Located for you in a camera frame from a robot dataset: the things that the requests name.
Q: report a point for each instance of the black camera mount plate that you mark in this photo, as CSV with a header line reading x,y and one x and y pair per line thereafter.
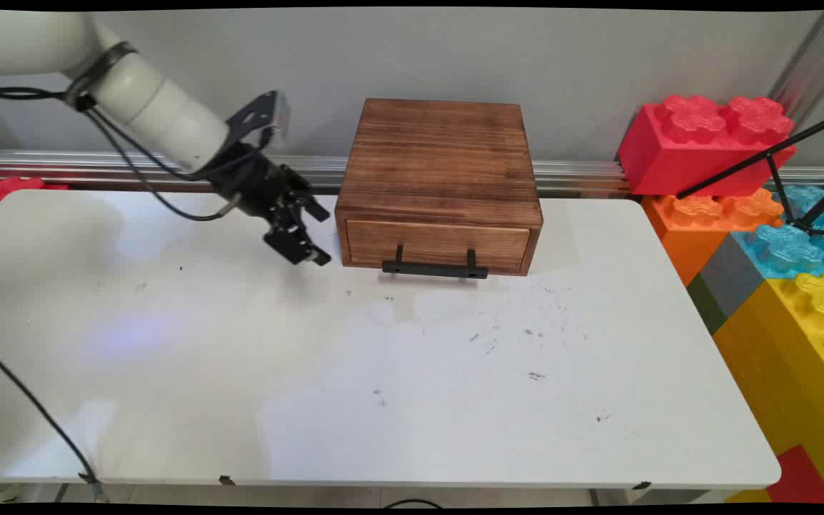
x,y
251,118

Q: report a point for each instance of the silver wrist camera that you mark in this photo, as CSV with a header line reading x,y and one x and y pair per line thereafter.
x,y
280,118

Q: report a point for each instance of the big red toy brick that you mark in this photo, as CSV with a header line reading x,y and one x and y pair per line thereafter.
x,y
698,154

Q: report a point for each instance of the orange toy brick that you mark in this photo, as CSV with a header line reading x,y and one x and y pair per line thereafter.
x,y
691,229

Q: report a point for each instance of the horizontal aluminium rail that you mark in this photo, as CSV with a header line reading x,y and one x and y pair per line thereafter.
x,y
97,168

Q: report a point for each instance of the small red toy brick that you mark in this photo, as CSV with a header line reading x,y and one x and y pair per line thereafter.
x,y
802,476

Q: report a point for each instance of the light wooden drawer front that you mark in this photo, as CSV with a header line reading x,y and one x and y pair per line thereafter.
x,y
440,242

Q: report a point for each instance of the brown wooden drawer cabinet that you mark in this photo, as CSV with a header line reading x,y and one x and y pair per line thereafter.
x,y
440,157

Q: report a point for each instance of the slanted aluminium profile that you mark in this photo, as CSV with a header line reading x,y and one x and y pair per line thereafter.
x,y
809,68

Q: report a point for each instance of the flat red toy brick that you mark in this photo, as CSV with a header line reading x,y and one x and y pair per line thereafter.
x,y
4,192

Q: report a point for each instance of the dark green toy brick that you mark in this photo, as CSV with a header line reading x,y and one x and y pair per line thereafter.
x,y
699,304

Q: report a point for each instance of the big yellow toy brick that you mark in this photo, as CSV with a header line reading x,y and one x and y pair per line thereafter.
x,y
791,357

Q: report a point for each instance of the black tripod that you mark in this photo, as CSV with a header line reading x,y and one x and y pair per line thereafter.
x,y
777,161

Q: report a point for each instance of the grey metal table leg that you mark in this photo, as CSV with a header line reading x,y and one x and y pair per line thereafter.
x,y
594,496
63,492

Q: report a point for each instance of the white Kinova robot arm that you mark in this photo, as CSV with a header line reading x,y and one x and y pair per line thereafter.
x,y
154,107

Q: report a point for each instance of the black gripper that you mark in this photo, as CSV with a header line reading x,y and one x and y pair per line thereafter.
x,y
258,182

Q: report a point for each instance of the translucent blue toy brick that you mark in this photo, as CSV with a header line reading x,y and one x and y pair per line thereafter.
x,y
787,247

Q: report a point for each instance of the grey toy brick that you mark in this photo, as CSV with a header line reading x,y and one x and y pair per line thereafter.
x,y
730,279

